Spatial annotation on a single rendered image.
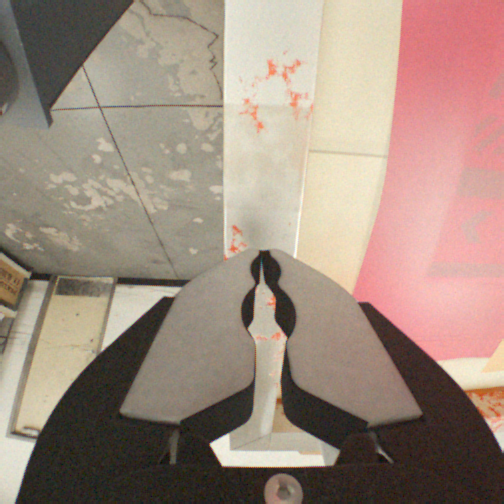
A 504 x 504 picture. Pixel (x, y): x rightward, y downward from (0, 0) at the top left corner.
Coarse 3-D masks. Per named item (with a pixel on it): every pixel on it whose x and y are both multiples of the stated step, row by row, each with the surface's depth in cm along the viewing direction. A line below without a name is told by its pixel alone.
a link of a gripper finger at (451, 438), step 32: (384, 320) 8; (416, 352) 7; (416, 384) 6; (448, 384) 6; (448, 416) 5; (480, 416) 5; (384, 448) 5; (416, 448) 5; (448, 448) 5; (480, 448) 5; (480, 480) 4
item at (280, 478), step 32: (192, 448) 5; (352, 448) 5; (128, 480) 4; (160, 480) 4; (192, 480) 4; (224, 480) 4; (256, 480) 4; (288, 480) 4; (320, 480) 4; (352, 480) 4; (384, 480) 4; (416, 480) 4; (448, 480) 4
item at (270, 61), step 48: (240, 0) 9; (288, 0) 9; (240, 48) 10; (288, 48) 10; (240, 96) 11; (288, 96) 11; (240, 144) 12; (288, 144) 12; (240, 192) 13; (288, 192) 13; (240, 240) 14; (288, 240) 14; (240, 432) 23; (288, 432) 24
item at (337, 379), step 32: (288, 256) 11; (288, 288) 9; (320, 288) 9; (288, 320) 9; (320, 320) 8; (352, 320) 8; (288, 352) 7; (320, 352) 7; (352, 352) 7; (384, 352) 7; (288, 384) 6; (320, 384) 6; (352, 384) 6; (384, 384) 6; (288, 416) 7; (320, 416) 6; (352, 416) 5; (384, 416) 5; (416, 416) 5; (320, 448) 8
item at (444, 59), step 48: (432, 0) 12; (480, 0) 11; (432, 48) 13; (480, 48) 13; (432, 96) 14; (480, 96) 14; (432, 144) 15; (384, 192) 17; (432, 192) 17; (384, 240) 18; (432, 240) 18; (384, 288) 20; (432, 288) 20; (480, 288) 20; (432, 336) 23; (480, 336) 23
